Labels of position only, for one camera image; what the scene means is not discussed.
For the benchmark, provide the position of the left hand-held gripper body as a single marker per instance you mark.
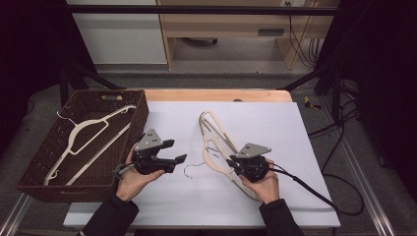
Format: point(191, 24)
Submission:
point(149, 141)

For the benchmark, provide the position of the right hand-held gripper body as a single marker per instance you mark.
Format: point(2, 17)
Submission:
point(252, 150)

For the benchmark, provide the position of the brown wicker basket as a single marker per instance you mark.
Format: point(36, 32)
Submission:
point(98, 154)

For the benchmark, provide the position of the person's right hand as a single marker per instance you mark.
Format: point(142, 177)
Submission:
point(267, 190)

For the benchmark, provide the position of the person's left hand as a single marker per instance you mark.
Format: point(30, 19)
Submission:
point(131, 183)

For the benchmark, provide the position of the white table cover sheet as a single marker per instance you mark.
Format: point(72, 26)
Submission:
point(183, 203)

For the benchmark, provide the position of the yellow and black tool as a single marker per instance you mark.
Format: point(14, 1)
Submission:
point(309, 103)

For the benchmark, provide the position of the white cabinet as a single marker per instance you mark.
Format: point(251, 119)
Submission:
point(121, 39)

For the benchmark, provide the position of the light wooden desk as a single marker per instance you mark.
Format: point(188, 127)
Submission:
point(226, 24)

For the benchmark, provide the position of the black curtain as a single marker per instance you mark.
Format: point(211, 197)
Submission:
point(29, 65)
point(387, 82)

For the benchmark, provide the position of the aluminium rail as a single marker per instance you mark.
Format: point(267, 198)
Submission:
point(360, 170)
point(14, 214)

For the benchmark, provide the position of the black metal frame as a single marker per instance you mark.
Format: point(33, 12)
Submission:
point(196, 10)

